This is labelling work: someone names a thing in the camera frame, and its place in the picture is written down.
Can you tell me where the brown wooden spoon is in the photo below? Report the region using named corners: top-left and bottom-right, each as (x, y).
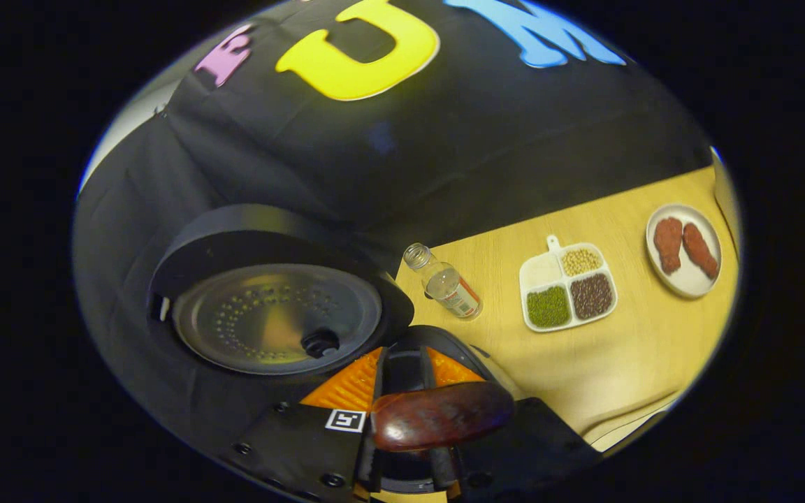
top-left (371, 381), bottom-right (515, 453)

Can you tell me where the white divided bean dish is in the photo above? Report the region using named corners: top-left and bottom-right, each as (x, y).
top-left (518, 235), bottom-right (618, 333)

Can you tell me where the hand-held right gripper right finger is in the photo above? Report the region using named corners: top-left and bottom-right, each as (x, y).
top-left (422, 347), bottom-right (602, 503)

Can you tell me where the small clear glass bottle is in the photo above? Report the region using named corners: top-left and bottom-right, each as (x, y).
top-left (402, 242), bottom-right (484, 321)

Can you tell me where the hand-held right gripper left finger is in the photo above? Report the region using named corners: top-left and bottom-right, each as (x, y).
top-left (224, 347), bottom-right (384, 503)

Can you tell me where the round white plate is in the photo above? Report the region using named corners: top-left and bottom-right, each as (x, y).
top-left (646, 203), bottom-right (723, 300)

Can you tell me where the brown fried chicken piece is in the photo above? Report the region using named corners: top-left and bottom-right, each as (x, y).
top-left (654, 217), bottom-right (684, 275)
top-left (682, 222), bottom-right (719, 279)

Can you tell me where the dark grey rice cooker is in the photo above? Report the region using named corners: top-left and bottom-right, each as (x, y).
top-left (147, 204), bottom-right (522, 402)

